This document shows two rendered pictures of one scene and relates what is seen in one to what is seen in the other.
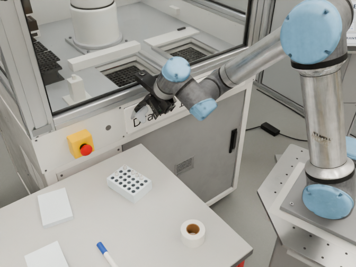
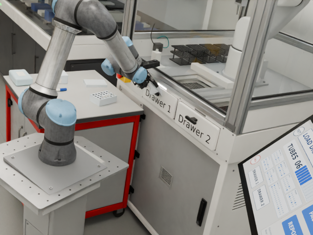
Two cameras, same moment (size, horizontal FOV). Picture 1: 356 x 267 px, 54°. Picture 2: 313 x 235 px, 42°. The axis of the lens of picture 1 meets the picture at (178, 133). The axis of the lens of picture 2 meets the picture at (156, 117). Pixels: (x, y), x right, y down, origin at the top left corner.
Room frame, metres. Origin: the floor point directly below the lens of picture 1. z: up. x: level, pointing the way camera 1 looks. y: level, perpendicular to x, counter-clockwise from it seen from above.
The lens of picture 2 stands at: (1.11, -1.89, 1.68)
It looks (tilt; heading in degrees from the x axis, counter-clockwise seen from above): 25 degrees down; 90
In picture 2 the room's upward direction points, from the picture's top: 10 degrees clockwise
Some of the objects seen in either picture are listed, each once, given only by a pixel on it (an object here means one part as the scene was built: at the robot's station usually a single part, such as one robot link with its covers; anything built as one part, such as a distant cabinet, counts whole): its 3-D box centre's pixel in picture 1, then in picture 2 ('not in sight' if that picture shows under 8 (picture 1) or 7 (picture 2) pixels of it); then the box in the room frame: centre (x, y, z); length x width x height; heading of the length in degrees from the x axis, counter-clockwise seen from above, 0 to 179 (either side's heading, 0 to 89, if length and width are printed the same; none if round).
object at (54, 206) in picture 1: (55, 206); (95, 83); (0.71, 0.38, 0.77); 0.13 x 0.09 x 0.02; 25
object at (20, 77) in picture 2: not in sight; (20, 77); (0.31, 0.25, 0.78); 0.15 x 0.10 x 0.04; 127
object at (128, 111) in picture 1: (158, 107); (159, 97); (1.11, 0.08, 0.87); 0.29 x 0.02 x 0.11; 127
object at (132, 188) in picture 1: (129, 183); (103, 98); (0.80, 0.16, 0.78); 0.12 x 0.08 x 0.04; 51
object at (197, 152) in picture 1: (119, 137); (215, 162); (1.51, 0.32, 0.40); 1.03 x 0.95 x 0.80; 127
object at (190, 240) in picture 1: (192, 233); not in sight; (0.60, -0.04, 0.78); 0.07 x 0.07 x 0.04
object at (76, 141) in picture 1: (81, 144); (125, 74); (0.89, 0.32, 0.88); 0.07 x 0.05 x 0.07; 127
